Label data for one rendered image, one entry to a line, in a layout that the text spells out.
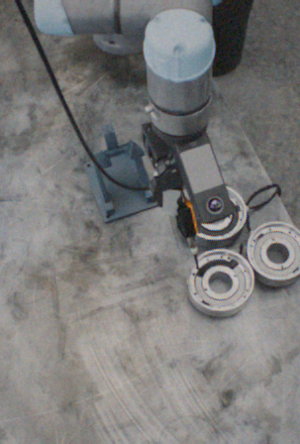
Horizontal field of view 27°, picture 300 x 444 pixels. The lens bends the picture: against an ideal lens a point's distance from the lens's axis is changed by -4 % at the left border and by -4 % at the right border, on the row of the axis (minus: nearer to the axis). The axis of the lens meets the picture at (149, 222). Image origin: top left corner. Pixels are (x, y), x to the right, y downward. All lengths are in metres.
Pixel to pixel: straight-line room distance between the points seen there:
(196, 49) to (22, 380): 0.59
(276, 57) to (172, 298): 1.60
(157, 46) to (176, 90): 0.06
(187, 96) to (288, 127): 1.56
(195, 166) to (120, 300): 0.32
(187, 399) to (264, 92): 1.56
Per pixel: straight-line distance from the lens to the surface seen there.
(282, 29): 2.62
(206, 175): 0.80
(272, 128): 2.24
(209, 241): 1.03
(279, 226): 1.06
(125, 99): 1.25
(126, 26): 0.77
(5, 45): 1.42
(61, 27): 0.78
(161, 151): 0.84
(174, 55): 0.66
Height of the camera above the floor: 1.75
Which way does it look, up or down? 60 degrees down
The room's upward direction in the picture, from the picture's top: 4 degrees counter-clockwise
